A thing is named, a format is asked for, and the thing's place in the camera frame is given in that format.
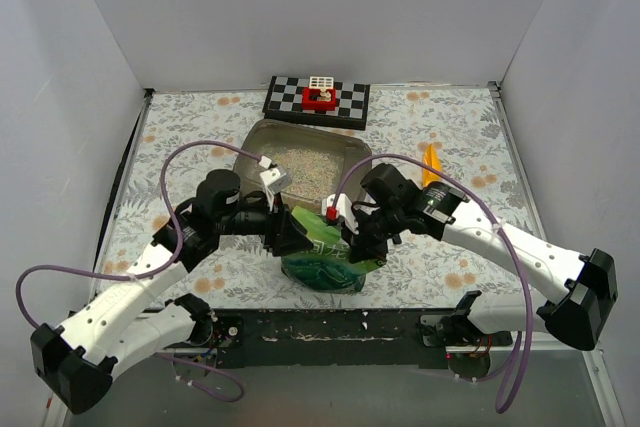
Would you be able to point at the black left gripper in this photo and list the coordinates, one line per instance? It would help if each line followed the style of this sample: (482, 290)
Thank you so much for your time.
(275, 231)

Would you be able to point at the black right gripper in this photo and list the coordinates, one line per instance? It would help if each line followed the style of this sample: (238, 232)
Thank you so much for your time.
(368, 235)

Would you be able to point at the green litter bag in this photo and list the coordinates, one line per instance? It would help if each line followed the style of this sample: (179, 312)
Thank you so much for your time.
(326, 267)

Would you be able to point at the yellow plastic litter scoop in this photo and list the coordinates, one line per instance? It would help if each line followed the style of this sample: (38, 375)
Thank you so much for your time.
(431, 159)

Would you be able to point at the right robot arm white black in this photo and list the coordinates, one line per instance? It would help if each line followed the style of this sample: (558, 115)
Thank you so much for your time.
(567, 294)

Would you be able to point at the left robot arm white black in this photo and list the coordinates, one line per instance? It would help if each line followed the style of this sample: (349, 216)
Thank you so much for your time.
(80, 358)

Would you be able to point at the cat litter granules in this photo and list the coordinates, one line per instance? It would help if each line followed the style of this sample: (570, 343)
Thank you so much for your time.
(314, 173)

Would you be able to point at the grey litter box tray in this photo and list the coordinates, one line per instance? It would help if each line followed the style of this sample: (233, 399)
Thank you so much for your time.
(276, 133)

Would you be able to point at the red toy block box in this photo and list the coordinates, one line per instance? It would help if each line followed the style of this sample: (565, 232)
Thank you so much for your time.
(319, 100)

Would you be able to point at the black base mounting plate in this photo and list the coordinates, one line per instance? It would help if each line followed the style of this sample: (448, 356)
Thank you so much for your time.
(345, 337)

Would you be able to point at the floral table mat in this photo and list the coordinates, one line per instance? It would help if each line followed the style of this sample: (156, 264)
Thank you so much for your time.
(195, 133)

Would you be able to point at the black white checkerboard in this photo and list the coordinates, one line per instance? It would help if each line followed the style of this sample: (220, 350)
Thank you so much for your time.
(284, 96)

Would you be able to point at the white grid toy piece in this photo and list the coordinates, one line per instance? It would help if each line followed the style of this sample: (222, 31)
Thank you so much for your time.
(321, 82)

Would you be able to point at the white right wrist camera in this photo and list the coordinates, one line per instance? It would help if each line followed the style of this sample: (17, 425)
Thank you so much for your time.
(337, 209)

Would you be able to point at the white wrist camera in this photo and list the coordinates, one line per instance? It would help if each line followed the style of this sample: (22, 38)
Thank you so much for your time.
(337, 209)
(273, 178)

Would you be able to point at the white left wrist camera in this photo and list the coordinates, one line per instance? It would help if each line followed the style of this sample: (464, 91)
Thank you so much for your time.
(273, 178)

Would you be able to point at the aluminium frame rail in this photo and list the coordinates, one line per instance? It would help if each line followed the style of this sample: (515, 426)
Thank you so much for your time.
(599, 379)

